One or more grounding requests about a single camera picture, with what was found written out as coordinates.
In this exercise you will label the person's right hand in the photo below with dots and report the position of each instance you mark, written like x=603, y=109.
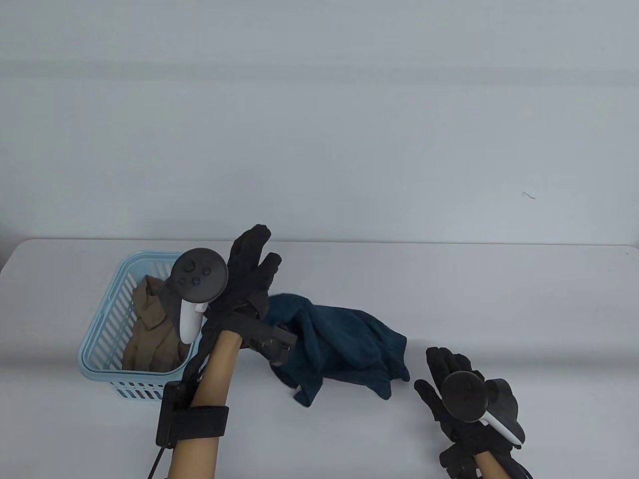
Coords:
x=439, y=364

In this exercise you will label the person's left hand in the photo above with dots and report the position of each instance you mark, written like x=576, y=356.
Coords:
x=247, y=279

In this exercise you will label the dark teal shorts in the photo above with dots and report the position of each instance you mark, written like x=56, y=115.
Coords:
x=344, y=344

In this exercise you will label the person's left forearm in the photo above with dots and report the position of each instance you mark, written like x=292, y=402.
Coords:
x=214, y=374

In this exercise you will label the person's right forearm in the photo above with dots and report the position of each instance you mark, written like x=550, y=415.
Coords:
x=491, y=466

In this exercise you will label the black forearm sensor box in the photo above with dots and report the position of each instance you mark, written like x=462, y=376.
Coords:
x=169, y=414

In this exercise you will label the black and white controller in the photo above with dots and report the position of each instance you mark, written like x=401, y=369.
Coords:
x=464, y=396
x=199, y=274

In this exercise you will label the tan crumpled garment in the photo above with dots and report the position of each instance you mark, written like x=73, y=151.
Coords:
x=150, y=334

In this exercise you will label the light blue plastic basket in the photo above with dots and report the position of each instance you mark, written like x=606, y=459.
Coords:
x=95, y=366

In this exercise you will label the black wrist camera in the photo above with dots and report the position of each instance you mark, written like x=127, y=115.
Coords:
x=454, y=461
x=272, y=342

